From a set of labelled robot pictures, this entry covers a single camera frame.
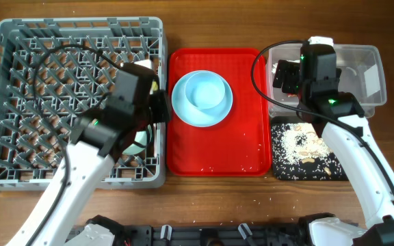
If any green bowl with food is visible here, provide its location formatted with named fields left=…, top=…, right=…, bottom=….
left=122, top=126, right=153, bottom=155

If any light blue plate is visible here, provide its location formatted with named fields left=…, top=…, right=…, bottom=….
left=171, top=72, right=233, bottom=128

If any spilled rice and food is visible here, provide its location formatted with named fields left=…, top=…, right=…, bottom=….
left=272, top=123, right=338, bottom=175

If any red plastic tray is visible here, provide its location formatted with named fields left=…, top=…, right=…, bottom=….
left=166, top=48, right=272, bottom=176

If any light blue bowl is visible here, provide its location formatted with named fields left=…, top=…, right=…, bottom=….
left=185, top=70, right=226, bottom=110

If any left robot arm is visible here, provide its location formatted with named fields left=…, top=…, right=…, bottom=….
left=9, top=59, right=171, bottom=245

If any yellow plastic cup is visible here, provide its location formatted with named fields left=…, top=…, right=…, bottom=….
left=150, top=81, right=159, bottom=94

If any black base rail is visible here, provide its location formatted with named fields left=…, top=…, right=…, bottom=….
left=66, top=222, right=307, bottom=246

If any clear plastic bin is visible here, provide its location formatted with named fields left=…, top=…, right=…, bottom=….
left=266, top=44, right=387, bottom=118

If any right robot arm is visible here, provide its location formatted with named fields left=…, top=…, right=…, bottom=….
left=292, top=38, right=394, bottom=245

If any black tray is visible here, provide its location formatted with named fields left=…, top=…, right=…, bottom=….
left=270, top=115, right=350, bottom=182

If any grey dishwasher rack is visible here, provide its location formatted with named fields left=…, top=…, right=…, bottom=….
left=0, top=16, right=168, bottom=191

